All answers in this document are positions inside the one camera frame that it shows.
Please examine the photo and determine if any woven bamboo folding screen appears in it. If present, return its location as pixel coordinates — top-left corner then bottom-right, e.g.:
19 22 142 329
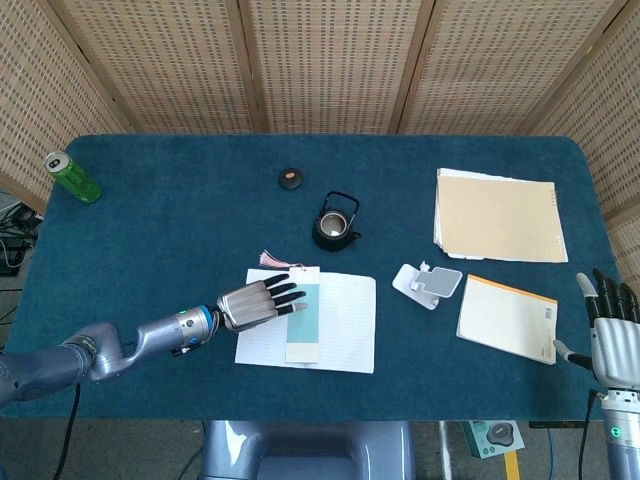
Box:
0 0 640 301

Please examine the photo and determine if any light blue tasselled bookmark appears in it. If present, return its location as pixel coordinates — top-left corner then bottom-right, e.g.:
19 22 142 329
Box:
258 250 322 365

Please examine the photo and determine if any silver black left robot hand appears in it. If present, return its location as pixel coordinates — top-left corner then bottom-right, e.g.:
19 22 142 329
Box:
215 272 310 334

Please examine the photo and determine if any teal product box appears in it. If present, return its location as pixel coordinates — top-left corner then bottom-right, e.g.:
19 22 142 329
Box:
462 420 525 460

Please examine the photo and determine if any blue cable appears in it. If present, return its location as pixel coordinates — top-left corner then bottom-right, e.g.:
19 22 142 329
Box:
546 427 559 480

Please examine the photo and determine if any beige paper folder stack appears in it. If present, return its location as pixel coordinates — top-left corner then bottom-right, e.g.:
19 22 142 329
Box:
432 167 570 264

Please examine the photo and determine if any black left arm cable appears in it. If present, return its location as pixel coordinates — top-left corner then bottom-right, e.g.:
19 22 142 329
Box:
52 382 82 480

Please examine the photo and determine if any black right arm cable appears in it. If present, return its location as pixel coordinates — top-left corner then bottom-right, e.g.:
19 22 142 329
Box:
577 389 602 480

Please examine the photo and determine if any yellow notepad with orange edge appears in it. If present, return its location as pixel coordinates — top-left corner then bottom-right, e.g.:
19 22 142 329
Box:
455 273 559 366

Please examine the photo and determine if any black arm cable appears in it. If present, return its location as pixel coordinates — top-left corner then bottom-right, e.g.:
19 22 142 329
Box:
577 389 602 480
52 382 82 480

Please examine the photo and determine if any white table leg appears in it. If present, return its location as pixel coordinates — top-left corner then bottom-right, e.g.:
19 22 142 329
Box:
438 420 454 480

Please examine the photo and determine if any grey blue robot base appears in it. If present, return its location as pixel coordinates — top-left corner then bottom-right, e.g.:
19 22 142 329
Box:
198 420 416 480

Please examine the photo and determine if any green drink can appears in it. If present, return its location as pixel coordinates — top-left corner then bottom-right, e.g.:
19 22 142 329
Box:
43 151 103 205

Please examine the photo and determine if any open lined notebook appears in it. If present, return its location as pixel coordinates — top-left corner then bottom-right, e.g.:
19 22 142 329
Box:
234 268 377 375

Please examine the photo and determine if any black floor cables bundle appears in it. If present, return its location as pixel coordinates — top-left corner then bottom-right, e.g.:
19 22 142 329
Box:
0 189 44 276

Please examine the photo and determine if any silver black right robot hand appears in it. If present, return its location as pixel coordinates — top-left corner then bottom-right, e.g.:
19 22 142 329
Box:
552 268 640 392

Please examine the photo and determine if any dark blue table cloth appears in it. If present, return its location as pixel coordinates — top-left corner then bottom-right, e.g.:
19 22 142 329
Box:
0 133 640 422

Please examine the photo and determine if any white folding phone stand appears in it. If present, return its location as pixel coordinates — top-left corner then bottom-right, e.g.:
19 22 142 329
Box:
391 259 464 312

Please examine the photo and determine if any black cast iron teapot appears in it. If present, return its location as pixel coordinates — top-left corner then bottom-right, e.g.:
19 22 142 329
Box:
311 190 362 251

